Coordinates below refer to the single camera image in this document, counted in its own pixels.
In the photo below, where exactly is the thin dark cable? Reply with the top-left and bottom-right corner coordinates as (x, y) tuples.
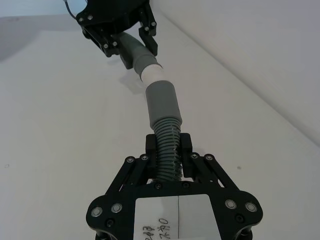
(63, 0), (79, 20)

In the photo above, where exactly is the grey and white pipe fitting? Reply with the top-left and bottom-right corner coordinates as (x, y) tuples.
(113, 31), (165, 84)

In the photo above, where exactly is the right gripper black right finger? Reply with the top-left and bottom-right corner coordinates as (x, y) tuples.
(178, 133), (241, 192)

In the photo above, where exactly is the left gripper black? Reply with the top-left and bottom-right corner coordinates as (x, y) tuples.
(75, 0), (159, 71)

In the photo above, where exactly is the grey corrugated hose with cuff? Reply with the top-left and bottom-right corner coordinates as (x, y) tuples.
(145, 80), (185, 183)

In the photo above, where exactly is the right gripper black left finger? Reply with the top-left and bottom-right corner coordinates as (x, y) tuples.
(106, 133), (161, 195)

